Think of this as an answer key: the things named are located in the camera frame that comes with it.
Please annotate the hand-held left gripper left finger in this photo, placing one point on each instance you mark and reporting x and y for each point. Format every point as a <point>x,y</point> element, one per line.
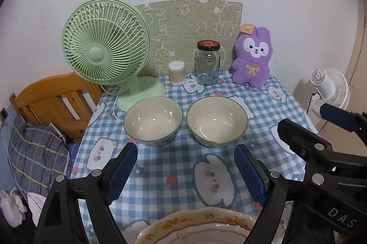
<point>122,175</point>

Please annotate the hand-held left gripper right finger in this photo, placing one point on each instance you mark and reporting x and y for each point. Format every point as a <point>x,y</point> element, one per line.
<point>249,175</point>

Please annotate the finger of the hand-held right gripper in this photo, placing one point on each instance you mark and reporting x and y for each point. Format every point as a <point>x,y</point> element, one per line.
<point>338,116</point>
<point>301,140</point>

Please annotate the cream ceramic bowl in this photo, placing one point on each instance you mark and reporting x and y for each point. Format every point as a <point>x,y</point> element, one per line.
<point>216,118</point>
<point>152,118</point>

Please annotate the small scalloped cream flower plate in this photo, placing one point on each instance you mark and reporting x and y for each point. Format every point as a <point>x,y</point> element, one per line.
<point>177,221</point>

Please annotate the white plate with red flowers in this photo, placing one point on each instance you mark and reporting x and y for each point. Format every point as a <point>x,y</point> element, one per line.
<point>200,236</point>

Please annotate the white standing fan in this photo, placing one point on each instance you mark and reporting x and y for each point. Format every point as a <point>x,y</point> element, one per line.
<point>338,89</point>

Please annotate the blue bed sheet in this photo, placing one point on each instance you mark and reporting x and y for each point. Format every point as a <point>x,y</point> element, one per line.
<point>73,150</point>

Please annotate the blue checked tablecloth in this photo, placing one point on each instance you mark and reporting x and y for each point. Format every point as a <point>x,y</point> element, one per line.
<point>177,163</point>

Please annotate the beige door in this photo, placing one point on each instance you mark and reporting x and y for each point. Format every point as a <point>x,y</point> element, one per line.
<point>359,60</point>

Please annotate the purple plush toy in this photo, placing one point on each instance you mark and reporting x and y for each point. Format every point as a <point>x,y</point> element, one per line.
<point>251,72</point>

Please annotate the grey plaid pillow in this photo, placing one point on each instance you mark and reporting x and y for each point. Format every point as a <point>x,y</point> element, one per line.
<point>37,155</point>

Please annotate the white garment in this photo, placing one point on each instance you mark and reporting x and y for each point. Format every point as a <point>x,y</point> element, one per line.
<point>35,204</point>

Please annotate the wooden bed headboard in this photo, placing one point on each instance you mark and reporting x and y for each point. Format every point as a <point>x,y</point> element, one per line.
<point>43,100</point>

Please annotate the glass jar with black lid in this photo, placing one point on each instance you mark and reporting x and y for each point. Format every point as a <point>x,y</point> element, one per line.
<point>208,69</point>

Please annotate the cotton swab container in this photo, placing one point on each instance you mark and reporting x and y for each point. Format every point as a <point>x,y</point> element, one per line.
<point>177,75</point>

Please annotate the white crumpled cloth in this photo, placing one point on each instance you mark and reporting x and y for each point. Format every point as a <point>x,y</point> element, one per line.
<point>11,209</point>

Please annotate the green desk fan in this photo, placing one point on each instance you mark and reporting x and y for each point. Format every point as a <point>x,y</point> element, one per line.
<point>97,54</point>

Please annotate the green printed board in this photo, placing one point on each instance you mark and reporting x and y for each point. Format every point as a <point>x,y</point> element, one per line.
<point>183,32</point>

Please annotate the wall socket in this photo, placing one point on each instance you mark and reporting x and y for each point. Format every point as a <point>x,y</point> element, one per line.
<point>3,115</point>

